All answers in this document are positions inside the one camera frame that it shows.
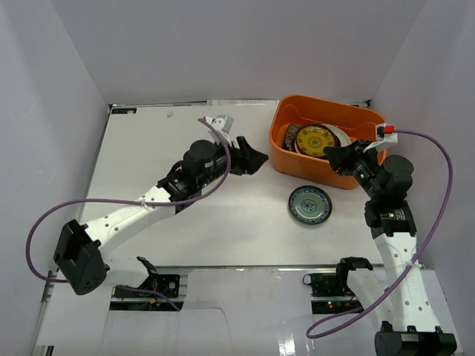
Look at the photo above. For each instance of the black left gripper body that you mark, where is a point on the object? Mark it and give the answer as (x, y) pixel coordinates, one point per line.
(237, 158)

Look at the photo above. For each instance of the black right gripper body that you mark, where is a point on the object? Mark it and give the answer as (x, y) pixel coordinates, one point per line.
(366, 168)

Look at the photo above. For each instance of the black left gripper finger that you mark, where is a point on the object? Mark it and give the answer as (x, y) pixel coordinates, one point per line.
(247, 153)
(253, 161)

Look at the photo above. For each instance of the cream round plate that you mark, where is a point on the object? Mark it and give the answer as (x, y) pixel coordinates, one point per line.
(343, 139)

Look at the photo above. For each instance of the yellow patterned round plate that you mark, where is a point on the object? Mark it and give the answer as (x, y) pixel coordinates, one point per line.
(312, 140)

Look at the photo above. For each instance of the black floral rectangular plate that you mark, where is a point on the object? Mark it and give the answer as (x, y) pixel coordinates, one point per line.
(289, 137)

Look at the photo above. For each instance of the blue white porcelain plate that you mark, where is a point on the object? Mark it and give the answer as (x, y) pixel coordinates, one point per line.
(310, 205)

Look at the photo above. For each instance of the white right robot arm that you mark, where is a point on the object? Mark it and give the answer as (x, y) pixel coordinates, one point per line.
(403, 314)

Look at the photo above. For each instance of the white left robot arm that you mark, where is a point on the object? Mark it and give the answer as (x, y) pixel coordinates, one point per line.
(84, 251)

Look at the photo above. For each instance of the orange plastic bin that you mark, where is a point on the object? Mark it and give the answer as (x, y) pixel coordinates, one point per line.
(357, 123)

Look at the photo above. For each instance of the dark label sticker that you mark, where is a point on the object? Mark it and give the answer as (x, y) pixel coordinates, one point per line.
(123, 111)

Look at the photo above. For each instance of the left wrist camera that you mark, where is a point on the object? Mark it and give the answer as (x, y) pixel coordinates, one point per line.
(221, 124)

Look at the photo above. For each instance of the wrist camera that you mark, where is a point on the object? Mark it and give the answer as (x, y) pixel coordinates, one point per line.
(221, 124)
(386, 137)

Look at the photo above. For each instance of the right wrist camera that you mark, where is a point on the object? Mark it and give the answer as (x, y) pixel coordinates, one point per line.
(386, 137)

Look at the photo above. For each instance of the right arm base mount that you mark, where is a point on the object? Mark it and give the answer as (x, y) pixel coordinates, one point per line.
(328, 296)

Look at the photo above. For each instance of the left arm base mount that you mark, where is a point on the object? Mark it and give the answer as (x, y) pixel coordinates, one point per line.
(159, 293)

